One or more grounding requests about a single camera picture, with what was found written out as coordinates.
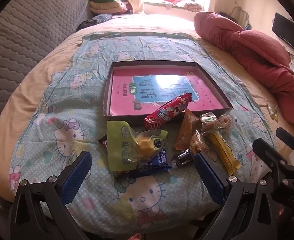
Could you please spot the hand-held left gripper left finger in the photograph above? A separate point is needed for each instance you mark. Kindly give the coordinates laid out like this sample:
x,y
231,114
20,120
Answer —
x,y
75,177

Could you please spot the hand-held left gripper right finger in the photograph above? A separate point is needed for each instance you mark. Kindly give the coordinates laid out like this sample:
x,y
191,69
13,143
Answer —
x,y
210,180

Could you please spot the clear brown snack packet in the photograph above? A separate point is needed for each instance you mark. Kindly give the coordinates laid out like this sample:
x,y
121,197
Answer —
x,y
198,143

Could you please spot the green snack packet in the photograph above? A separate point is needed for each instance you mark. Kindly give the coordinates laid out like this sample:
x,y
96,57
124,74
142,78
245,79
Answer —
x,y
117,145

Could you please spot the round biscuit packet green label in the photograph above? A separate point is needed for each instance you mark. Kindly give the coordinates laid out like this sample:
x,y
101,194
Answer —
x,y
216,125

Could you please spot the red snack packet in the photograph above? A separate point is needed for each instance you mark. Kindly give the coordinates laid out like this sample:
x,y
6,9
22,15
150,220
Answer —
x,y
165,112

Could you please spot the shallow cardboard box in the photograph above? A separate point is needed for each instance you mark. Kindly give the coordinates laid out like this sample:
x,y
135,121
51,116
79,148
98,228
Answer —
x,y
108,92

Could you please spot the yellow snack bar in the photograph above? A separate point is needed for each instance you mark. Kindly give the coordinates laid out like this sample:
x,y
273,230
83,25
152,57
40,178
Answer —
x,y
224,152

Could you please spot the yellow wrapped candy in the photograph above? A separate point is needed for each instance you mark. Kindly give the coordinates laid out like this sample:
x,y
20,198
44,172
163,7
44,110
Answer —
x,y
273,112

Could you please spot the orange snack packet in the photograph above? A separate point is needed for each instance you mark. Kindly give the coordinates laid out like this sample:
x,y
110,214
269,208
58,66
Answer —
x,y
186,130

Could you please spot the blue snack packet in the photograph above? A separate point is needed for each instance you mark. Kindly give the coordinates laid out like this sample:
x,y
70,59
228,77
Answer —
x,y
152,162

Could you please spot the cartoon cat printed blanket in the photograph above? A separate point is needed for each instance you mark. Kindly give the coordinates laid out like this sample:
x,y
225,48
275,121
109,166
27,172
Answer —
x,y
62,92

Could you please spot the pink book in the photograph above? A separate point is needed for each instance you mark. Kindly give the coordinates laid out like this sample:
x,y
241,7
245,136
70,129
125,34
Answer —
x,y
127,92

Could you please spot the red quilt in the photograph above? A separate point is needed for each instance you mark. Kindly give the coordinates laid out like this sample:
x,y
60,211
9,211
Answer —
x,y
249,45

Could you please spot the black television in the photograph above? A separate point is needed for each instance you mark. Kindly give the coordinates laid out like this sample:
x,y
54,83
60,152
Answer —
x,y
288,33

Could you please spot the grey quilted headboard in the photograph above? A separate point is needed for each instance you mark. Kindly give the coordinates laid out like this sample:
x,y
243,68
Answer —
x,y
24,42

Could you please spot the dark patterned cloth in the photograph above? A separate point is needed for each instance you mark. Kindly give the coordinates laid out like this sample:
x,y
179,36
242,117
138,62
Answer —
x,y
94,21

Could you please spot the clothes on window sill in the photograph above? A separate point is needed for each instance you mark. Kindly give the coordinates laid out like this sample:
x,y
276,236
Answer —
x,y
184,5

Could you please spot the stack of folded clothes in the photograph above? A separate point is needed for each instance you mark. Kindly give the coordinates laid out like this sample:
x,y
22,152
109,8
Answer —
x,y
109,2

